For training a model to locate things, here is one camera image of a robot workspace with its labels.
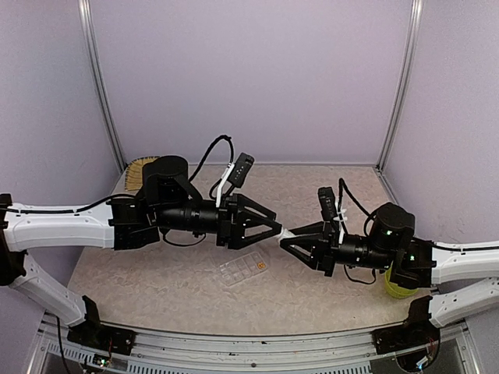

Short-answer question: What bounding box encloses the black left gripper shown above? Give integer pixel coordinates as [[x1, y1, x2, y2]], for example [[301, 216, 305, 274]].
[[155, 193, 282, 249]]

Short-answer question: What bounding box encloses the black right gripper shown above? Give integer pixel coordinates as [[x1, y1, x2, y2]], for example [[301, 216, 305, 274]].
[[281, 221, 395, 277]]

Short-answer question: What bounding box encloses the white pill bottle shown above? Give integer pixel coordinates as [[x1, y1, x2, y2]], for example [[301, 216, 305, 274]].
[[276, 228, 296, 242]]

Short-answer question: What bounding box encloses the clear plastic pill organizer box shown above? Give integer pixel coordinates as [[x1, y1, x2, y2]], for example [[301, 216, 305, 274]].
[[218, 252, 269, 287]]

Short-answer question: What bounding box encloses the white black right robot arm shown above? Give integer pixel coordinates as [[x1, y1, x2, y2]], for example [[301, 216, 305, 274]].
[[279, 203, 498, 346]]

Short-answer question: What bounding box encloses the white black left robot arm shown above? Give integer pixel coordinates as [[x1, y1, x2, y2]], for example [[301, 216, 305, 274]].
[[1, 155, 282, 347]]

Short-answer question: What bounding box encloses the green plastic bowl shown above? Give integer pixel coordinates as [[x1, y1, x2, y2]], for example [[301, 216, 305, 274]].
[[384, 269, 418, 299]]

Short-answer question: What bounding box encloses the woven bamboo tray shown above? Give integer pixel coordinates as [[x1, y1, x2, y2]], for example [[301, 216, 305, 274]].
[[124, 156, 158, 192]]

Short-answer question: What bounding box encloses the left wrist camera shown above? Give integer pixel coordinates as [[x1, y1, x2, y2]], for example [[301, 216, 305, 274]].
[[215, 153, 254, 207]]

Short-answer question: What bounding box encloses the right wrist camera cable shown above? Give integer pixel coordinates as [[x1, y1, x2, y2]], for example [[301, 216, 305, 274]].
[[338, 178, 377, 235]]

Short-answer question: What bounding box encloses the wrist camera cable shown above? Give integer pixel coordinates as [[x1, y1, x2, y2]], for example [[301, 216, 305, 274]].
[[338, 178, 377, 235], [189, 134, 235, 196]]

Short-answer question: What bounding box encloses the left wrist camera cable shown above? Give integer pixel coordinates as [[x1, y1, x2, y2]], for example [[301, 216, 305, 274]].
[[189, 134, 235, 196]]

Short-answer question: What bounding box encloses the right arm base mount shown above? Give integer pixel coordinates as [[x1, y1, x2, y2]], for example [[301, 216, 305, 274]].
[[371, 296, 441, 355]]

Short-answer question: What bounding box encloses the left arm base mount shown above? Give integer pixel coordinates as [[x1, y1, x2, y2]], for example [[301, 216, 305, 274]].
[[67, 295, 136, 356]]

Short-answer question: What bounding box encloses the aluminium left corner post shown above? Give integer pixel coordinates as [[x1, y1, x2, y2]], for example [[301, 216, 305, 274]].
[[78, 0, 126, 173]]

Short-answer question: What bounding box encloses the aluminium corner post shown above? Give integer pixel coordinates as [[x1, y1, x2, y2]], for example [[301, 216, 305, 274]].
[[376, 0, 424, 175], [78, 0, 126, 173]]

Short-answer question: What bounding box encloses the aluminium front frame rail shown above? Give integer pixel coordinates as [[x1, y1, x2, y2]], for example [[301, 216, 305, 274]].
[[24, 313, 482, 373]]

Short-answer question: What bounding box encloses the aluminium right corner post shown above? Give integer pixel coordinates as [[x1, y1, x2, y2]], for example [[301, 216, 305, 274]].
[[376, 0, 424, 175]]

